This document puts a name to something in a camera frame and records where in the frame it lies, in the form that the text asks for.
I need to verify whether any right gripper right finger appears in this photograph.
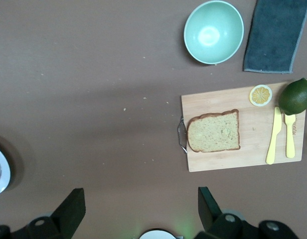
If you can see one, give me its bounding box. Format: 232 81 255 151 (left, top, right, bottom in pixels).
194 186 300 239

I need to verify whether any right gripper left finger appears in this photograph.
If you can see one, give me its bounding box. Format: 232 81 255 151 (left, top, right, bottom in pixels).
0 188 86 239

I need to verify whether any white round plate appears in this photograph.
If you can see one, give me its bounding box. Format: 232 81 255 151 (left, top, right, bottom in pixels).
0 144 11 197

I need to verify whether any toast bread slice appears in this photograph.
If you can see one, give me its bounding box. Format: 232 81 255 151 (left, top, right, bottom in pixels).
186 109 241 153

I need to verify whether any wooden cutting board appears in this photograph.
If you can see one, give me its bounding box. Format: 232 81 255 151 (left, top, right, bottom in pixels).
177 81 307 173

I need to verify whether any yellow plastic knife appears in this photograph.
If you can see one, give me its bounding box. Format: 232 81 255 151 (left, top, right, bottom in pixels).
266 107 282 165

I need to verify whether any yellow plastic fork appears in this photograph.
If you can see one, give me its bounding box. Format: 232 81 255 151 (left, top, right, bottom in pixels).
284 113 296 159

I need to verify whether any brown table cover sheet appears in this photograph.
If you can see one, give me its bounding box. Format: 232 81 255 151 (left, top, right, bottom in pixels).
0 0 307 239

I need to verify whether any lemon slice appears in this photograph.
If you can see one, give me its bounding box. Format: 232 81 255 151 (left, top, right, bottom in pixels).
249 84 273 107

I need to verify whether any green avocado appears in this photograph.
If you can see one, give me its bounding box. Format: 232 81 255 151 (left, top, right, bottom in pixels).
278 78 307 116

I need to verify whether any mint green bowl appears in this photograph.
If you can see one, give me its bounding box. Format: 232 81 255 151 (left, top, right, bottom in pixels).
183 0 245 65

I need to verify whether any dark grey cloth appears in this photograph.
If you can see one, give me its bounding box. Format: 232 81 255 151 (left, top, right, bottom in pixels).
243 0 307 74

